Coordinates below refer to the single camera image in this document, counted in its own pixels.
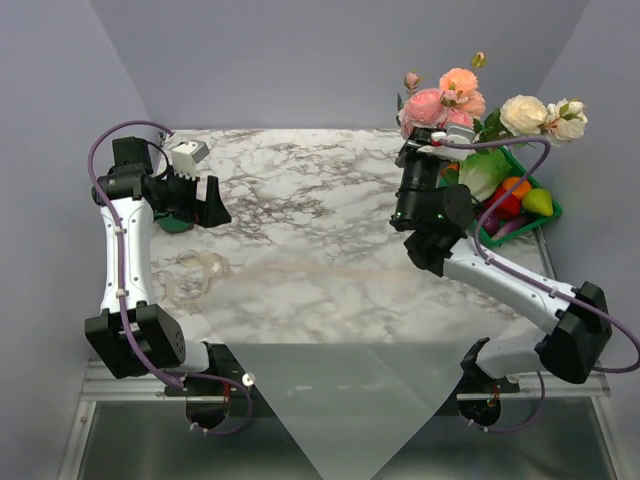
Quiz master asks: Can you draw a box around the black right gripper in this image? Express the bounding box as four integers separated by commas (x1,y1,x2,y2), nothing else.
393,117,445,226

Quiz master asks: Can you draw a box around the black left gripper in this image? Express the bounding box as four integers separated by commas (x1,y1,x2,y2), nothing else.
154,165,232,227

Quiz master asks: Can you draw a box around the pink double rose stem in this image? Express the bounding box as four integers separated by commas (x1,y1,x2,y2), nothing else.
397,72,473,140

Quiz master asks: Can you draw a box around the peach rose stem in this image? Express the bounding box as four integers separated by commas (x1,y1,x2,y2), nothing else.
439,51,486,118

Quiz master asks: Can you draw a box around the white rose stem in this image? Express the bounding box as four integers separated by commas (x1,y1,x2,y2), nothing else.
474,95,588,146

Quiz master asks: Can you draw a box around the white wrapping paper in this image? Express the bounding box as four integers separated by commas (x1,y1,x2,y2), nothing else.
199,241,506,479

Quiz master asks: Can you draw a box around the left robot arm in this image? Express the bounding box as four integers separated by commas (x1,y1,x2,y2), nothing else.
84,137,231,395

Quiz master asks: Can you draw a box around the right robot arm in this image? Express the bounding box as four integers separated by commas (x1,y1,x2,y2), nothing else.
390,124,612,392

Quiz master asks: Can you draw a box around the small orange toy vegetable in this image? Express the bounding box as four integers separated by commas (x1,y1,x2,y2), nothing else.
440,162,460,184

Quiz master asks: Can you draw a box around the toy green cabbage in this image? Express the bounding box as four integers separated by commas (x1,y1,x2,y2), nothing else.
458,149,512,202

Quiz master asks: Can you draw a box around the toy purple eggplant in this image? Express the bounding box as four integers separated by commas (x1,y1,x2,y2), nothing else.
482,212,533,240

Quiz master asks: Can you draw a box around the toy red pepper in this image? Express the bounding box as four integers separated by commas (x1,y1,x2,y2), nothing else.
484,187,522,220

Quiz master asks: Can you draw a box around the toy orange fruit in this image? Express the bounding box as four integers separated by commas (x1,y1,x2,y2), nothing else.
501,176,533,200

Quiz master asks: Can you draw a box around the green plastic basket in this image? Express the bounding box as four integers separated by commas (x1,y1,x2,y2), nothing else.
439,144,564,249

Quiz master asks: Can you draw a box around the toy yellow-green pear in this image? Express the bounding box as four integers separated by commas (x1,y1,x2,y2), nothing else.
521,188,554,217

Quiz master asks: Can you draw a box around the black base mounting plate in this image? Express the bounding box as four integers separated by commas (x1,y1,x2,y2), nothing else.
164,344,493,422

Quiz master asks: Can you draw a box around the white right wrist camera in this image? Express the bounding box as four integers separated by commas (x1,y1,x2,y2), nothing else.
416,123,475,157

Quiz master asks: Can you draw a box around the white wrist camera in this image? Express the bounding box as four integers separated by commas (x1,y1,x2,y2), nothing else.
416,123,475,157
170,140,210,179

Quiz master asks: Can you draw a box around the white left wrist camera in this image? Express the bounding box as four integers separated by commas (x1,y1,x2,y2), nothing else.
170,140,210,179

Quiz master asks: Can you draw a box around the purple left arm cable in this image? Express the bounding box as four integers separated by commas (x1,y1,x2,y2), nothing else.
87,118,253,436

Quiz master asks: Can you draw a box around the aluminium frame rail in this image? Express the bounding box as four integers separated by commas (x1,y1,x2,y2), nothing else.
54,357,191,480

